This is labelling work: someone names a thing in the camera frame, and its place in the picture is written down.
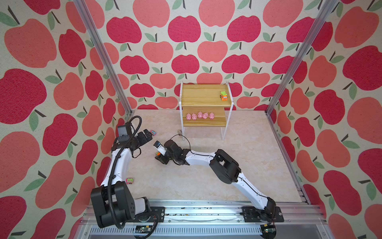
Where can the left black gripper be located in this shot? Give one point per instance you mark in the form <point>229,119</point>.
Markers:
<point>143,140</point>

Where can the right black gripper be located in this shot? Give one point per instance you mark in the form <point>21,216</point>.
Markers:
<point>159,158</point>

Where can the pink green toy car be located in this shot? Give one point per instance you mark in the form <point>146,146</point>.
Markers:
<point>129,180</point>

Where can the wooden two-tier white-frame shelf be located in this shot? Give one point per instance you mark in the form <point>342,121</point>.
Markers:
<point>205,98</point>

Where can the multicolour toy car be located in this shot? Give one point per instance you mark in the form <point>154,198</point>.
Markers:
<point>223,96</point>

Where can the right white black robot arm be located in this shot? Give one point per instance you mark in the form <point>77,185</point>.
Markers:
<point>225,168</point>

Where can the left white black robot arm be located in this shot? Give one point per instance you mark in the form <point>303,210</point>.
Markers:
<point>112,202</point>

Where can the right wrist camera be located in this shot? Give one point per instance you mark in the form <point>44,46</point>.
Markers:
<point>160,148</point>

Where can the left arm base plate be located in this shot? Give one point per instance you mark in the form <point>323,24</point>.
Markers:
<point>149,214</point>

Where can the left aluminium frame post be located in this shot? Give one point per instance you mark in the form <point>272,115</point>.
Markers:
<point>90,25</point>

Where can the aluminium frame post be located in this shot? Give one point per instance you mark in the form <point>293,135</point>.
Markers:
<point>316,27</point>
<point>90,25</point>

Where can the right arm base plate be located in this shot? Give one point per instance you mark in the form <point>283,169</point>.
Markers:
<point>253,215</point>

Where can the front aluminium rail frame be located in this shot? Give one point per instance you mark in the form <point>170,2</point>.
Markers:
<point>211,220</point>

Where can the right aluminium frame post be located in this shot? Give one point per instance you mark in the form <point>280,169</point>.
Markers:
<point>316,27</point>

